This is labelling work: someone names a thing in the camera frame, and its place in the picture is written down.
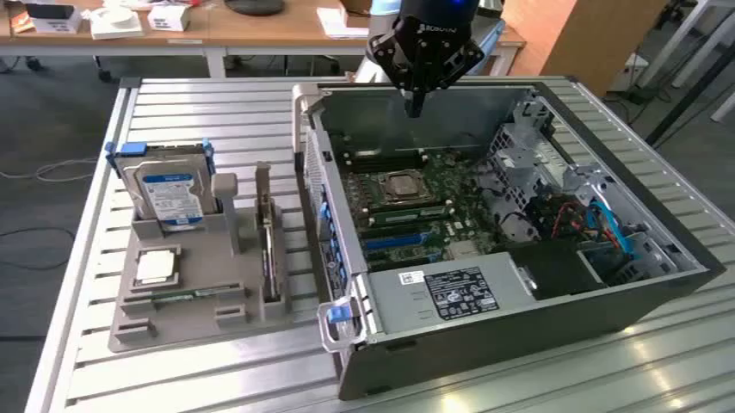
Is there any wooden desk white frame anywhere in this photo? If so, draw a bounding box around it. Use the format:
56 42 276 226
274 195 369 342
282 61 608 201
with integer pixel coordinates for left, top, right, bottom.
0 0 210 78
205 0 526 78

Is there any silver disk bay cage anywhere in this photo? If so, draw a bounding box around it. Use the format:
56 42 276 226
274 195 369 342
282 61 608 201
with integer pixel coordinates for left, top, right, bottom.
485 122 578 242

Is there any orange book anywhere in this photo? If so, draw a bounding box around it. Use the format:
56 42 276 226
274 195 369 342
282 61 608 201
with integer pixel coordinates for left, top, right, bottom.
8 3 37 34

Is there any red wire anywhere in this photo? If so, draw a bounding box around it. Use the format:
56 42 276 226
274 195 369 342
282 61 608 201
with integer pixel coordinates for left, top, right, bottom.
549 200 584 240

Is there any wooden cabinet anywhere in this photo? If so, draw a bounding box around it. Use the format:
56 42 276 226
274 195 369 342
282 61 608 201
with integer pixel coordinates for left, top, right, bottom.
508 0 673 98

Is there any white table frame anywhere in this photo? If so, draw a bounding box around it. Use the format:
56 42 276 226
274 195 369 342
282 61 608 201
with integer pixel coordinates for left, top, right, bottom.
633 0 735 124

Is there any metal CPU socket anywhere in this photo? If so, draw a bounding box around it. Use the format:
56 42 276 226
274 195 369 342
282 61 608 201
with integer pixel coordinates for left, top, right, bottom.
378 170 430 204

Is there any black slanted stand leg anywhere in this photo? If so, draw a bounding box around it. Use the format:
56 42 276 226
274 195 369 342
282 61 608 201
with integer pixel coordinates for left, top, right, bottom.
643 42 735 145

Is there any blue expansion slot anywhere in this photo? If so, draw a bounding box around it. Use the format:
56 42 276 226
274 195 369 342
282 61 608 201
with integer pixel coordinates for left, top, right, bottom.
362 231 436 252

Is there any small white printed box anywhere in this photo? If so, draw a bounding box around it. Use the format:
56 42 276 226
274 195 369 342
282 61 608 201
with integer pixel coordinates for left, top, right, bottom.
145 6 192 33

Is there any blue SATA wire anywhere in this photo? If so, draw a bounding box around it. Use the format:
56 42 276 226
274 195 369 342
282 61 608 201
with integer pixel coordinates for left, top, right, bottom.
585 198 641 262

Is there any silver power supply unit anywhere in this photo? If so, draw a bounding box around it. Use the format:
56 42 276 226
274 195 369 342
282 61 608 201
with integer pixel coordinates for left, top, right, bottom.
365 252 538 336

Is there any hard disk with blue carrier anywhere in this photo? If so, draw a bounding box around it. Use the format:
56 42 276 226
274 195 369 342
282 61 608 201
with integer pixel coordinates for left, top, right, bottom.
104 138 217 233

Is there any silver chipset heatsink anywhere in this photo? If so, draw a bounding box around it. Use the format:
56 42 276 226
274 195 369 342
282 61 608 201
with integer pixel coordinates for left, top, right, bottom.
446 239 490 260

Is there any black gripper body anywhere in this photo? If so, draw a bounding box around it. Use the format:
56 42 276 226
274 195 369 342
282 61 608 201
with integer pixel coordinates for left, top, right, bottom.
393 0 481 48

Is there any spare CPU silver lid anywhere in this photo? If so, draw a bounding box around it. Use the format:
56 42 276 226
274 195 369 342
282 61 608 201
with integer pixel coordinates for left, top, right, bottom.
134 251 177 285

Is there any installed CPU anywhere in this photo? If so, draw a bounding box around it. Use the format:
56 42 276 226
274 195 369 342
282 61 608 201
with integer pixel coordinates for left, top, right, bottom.
389 175 421 195

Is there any white box with round lid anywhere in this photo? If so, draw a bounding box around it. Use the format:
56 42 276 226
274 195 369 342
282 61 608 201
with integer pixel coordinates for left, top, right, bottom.
88 6 144 41

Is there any grey parts rack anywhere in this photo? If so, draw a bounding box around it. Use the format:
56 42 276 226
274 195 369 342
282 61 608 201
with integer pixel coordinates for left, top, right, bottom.
106 171 293 354

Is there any Nvidia graphics card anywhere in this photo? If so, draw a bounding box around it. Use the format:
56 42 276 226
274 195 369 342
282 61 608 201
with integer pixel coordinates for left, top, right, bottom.
252 161 286 303

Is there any white floor cable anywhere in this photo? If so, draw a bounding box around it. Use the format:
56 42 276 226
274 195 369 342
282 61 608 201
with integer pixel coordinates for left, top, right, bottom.
0 155 100 182

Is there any white floor device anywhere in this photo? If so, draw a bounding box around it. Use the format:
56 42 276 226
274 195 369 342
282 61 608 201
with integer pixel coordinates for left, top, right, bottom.
607 52 651 94

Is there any black monitor base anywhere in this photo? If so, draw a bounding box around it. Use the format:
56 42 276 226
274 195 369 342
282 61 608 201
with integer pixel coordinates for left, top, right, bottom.
222 0 285 15

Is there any green motherboard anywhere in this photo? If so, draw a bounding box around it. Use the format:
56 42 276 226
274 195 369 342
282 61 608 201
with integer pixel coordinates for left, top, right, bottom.
337 137 516 272

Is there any white box with black top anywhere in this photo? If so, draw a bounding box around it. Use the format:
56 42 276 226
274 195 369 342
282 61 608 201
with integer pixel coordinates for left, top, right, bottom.
25 2 82 34

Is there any installed green RAM stick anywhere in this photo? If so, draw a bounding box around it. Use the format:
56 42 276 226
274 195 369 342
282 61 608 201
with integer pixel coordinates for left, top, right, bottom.
368 205 453 228

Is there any black open PC case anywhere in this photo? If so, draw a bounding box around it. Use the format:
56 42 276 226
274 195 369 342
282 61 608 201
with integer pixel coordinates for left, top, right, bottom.
289 77 728 402

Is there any spare green RAM stick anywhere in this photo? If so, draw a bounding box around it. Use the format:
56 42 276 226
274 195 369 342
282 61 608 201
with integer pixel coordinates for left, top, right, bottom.
122 285 244 303

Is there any white paper stack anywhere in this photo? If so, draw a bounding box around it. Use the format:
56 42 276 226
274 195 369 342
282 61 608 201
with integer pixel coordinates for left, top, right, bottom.
314 7 369 40

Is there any grey disk bay bracket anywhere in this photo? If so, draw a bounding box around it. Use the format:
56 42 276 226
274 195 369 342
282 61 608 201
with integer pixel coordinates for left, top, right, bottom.
561 163 693 287

